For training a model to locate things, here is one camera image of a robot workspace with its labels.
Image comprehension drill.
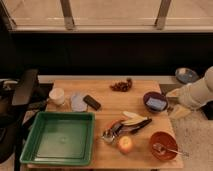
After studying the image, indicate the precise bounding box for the metal spoon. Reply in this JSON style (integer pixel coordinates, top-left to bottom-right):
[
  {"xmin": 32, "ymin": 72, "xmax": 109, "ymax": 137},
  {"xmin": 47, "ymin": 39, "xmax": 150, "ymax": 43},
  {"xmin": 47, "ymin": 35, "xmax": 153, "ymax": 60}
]
[{"xmin": 153, "ymin": 143, "xmax": 189, "ymax": 157}]

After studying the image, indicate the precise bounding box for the orange bowl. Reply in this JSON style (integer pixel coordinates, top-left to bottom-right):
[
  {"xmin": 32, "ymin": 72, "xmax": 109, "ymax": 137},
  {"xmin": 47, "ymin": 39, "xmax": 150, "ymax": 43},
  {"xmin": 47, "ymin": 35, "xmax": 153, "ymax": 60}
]
[{"xmin": 149, "ymin": 131, "xmax": 178, "ymax": 161}]

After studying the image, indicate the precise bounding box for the black chair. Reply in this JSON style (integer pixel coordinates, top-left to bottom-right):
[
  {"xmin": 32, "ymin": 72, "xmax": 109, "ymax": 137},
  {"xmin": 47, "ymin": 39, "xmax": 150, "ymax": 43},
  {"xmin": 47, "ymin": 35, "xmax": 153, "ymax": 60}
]
[{"xmin": 0, "ymin": 69, "xmax": 47, "ymax": 163}]

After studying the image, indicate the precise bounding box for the dark purple bowl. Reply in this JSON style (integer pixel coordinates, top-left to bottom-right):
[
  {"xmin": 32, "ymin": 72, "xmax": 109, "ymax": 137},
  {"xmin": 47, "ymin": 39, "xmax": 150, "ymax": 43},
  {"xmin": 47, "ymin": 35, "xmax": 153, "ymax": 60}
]
[{"xmin": 143, "ymin": 91, "xmax": 168, "ymax": 113}]

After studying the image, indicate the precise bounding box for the grey plate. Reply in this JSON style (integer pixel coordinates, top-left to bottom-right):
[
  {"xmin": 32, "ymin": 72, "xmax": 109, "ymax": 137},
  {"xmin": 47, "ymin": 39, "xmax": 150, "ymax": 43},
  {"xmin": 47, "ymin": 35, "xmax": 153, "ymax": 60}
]
[{"xmin": 175, "ymin": 68, "xmax": 199, "ymax": 84}]

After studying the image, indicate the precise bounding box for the red yellow apple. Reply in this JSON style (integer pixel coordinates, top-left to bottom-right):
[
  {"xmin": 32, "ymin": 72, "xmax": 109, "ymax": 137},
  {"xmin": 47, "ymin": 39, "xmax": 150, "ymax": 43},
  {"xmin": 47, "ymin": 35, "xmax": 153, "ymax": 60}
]
[{"xmin": 117, "ymin": 136, "xmax": 133, "ymax": 154}]

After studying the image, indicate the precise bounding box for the blue sponge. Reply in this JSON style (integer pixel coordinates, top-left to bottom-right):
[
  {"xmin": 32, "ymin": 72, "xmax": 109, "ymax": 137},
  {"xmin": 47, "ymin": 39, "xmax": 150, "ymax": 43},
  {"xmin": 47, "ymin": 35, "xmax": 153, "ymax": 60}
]
[{"xmin": 146, "ymin": 98, "xmax": 167, "ymax": 110}]

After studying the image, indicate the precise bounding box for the yellow banana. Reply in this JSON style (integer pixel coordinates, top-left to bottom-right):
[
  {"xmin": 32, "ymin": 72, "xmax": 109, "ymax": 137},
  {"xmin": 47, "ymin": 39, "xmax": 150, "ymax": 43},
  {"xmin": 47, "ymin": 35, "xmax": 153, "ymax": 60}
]
[{"xmin": 123, "ymin": 111, "xmax": 147, "ymax": 126}]

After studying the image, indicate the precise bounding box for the dark red grape bunch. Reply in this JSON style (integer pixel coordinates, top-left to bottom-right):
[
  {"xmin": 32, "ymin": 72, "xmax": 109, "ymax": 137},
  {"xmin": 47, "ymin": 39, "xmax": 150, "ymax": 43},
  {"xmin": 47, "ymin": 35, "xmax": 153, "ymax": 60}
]
[{"xmin": 110, "ymin": 78, "xmax": 133, "ymax": 92}]

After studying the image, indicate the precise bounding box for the black rectangular block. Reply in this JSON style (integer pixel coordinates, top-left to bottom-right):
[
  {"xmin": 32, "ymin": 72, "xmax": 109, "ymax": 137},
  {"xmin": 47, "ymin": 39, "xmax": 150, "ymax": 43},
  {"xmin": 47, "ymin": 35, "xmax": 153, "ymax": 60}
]
[{"xmin": 83, "ymin": 95, "xmax": 101, "ymax": 110}]

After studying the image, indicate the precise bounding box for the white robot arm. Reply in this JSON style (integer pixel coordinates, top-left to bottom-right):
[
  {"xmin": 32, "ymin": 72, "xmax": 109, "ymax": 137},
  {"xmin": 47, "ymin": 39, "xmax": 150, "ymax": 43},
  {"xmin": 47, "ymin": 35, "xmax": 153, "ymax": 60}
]
[{"xmin": 166, "ymin": 66, "xmax": 213, "ymax": 109}]

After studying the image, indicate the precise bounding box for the white cup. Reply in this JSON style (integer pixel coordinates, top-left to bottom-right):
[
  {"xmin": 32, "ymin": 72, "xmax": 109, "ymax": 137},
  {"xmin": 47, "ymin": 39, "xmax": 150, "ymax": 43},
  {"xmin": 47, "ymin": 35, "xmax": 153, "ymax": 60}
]
[{"xmin": 49, "ymin": 88, "xmax": 65, "ymax": 106}]

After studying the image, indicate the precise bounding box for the green plastic tray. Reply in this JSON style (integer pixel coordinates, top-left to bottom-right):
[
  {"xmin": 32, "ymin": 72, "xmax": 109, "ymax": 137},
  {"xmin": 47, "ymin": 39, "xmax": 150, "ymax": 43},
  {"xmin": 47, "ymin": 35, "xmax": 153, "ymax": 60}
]
[{"xmin": 20, "ymin": 112, "xmax": 95, "ymax": 166}]

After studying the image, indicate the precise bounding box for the orange carrot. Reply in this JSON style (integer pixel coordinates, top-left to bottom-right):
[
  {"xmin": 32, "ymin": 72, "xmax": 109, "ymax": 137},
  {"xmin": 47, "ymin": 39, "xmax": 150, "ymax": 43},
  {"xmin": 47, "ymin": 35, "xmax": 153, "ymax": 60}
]
[{"xmin": 105, "ymin": 119, "xmax": 124, "ymax": 129}]

